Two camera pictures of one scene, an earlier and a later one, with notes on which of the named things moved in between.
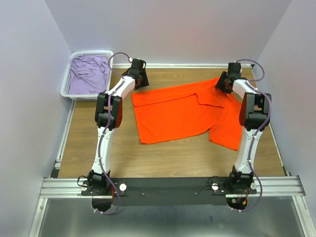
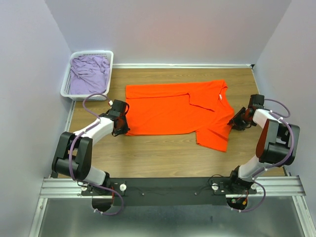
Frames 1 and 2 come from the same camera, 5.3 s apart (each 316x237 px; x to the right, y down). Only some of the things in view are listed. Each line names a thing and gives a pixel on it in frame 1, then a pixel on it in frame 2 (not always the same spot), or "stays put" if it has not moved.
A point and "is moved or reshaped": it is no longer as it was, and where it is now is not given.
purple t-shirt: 89,74 stays put
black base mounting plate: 187,191 stays put
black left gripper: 144,81 → 125,129
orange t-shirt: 198,109 is moved or reshaped
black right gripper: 222,76 → 238,126
